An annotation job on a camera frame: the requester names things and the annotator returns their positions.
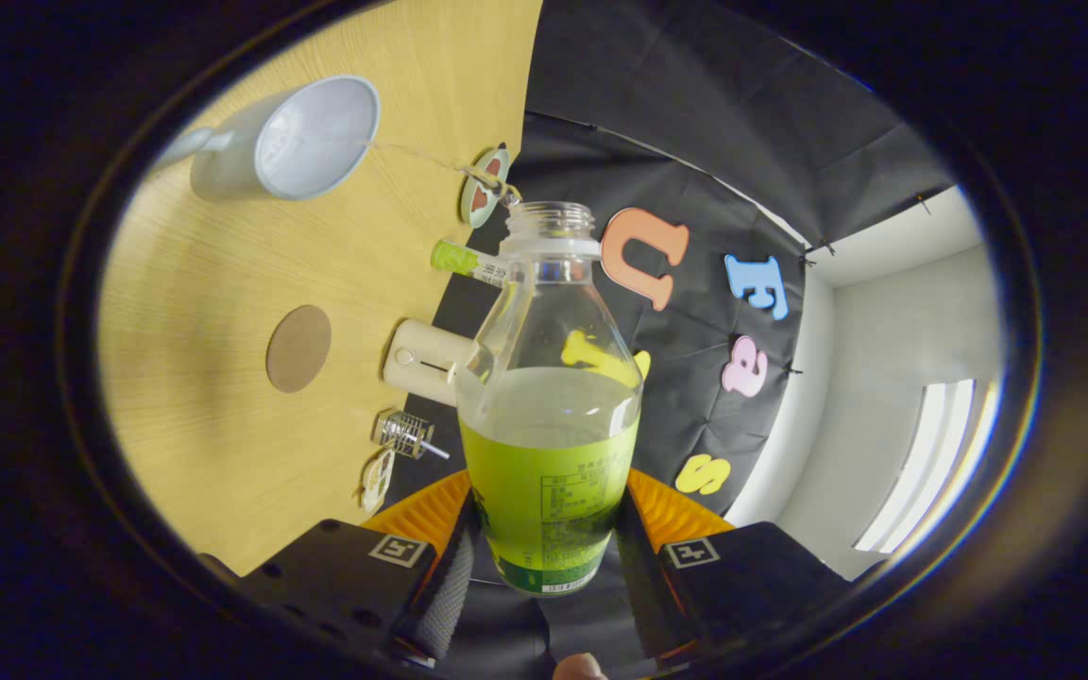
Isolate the small green white bottle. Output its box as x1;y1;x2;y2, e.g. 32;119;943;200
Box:
430;239;509;288

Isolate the round brown coaster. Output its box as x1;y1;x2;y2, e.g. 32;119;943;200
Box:
265;304;332;394

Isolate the white cup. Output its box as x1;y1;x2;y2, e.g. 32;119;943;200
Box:
152;76;382;202

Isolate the wooden table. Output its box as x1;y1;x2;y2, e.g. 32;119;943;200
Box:
95;0;545;577

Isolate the green label juice bottle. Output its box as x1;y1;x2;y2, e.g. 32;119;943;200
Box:
456;201;644;598

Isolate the pale green plate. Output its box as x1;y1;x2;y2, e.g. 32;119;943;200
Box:
459;144;512;230

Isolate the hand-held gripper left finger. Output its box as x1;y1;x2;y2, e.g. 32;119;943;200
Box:
240;469;484;662

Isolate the white divided dish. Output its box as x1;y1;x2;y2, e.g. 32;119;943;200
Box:
360;449;396;516

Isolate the wire mesh holder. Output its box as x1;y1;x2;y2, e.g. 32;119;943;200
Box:
372;409;434;460

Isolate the white toaster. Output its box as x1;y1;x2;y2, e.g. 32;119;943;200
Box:
382;318;479;408

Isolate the ceiling light panel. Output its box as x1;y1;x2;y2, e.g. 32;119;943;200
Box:
854;378;1003;555

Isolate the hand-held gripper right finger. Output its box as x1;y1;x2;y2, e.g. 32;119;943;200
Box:
615;467;852;661

